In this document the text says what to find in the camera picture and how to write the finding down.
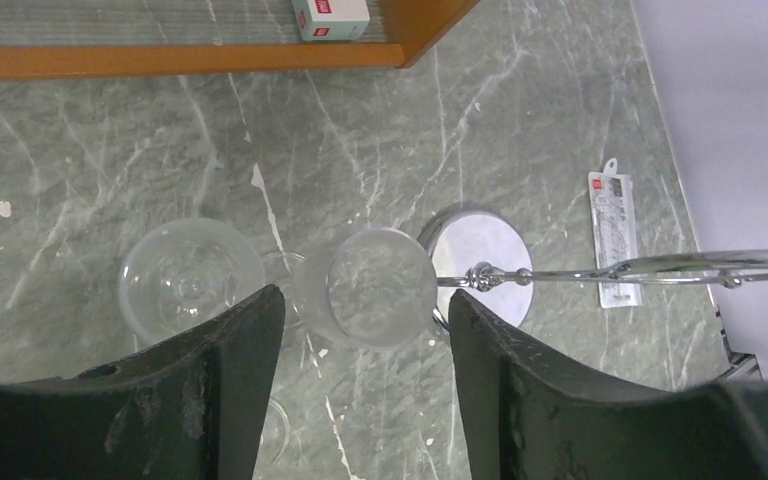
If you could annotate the clear wide wine glass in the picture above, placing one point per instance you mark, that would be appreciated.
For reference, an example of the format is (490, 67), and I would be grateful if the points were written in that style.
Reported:
(184, 273)

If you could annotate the clear tall flute glass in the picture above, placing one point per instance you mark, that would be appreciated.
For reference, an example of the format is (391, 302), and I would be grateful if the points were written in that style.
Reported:
(373, 289)

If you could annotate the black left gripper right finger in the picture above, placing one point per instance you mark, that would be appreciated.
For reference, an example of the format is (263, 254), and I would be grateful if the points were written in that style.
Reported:
(531, 412)

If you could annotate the chrome wine glass rack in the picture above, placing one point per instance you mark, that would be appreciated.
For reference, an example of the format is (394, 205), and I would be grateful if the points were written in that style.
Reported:
(479, 231)

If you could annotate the orange wooden shelf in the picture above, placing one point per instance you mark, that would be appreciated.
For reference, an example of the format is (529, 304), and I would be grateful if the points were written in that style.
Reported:
(413, 27)

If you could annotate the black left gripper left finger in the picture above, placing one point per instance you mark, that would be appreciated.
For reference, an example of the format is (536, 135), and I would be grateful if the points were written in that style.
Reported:
(190, 407)

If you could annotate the aluminium side rail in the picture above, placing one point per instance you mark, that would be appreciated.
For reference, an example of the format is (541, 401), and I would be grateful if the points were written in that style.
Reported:
(744, 367)

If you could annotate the clear stemmed wine glass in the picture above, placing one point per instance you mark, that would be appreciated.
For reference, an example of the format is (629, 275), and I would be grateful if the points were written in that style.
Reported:
(274, 437)

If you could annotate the white packaged ruler card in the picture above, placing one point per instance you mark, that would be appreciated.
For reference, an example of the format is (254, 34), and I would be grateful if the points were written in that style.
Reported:
(612, 215)

